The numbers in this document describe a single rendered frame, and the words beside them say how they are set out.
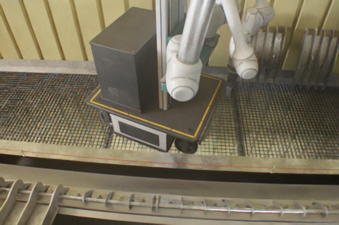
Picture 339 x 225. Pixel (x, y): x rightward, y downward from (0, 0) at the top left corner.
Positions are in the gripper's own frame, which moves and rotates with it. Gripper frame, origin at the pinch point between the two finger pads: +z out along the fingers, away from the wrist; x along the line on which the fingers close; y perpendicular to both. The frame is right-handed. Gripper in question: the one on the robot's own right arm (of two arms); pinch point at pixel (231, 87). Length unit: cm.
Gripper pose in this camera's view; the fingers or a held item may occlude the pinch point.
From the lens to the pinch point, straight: 164.2
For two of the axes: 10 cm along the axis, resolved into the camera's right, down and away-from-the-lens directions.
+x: -4.1, 6.4, -6.6
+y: -9.1, -2.8, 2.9
